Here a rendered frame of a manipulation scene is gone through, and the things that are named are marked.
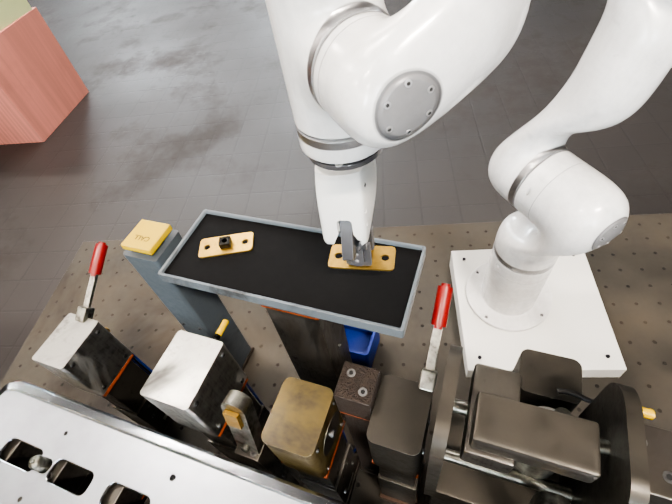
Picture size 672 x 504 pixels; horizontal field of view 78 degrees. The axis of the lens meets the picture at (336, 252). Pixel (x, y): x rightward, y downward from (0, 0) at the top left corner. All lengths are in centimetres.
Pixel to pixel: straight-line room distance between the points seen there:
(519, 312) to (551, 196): 38
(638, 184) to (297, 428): 236
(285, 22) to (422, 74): 11
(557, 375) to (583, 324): 47
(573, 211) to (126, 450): 75
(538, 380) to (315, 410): 29
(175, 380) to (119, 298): 76
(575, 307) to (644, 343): 16
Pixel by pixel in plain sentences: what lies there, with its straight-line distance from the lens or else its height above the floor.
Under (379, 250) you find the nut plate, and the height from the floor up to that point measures 121.
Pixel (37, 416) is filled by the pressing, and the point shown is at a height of 100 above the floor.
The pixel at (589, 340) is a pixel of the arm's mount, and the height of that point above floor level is 74.
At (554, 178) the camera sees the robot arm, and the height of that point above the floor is 116.
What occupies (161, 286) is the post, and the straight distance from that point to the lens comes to 80.
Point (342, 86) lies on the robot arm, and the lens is 27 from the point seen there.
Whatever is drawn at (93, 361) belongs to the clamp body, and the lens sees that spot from 84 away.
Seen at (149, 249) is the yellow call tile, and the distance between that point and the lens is 72.
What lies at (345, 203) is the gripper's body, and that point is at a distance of 40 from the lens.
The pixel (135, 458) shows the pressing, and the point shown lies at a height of 100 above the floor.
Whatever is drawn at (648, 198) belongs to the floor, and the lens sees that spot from 262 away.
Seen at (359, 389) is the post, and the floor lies 110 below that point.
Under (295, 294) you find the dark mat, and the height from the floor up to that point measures 116.
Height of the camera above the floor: 162
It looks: 49 degrees down
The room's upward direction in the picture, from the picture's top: 12 degrees counter-clockwise
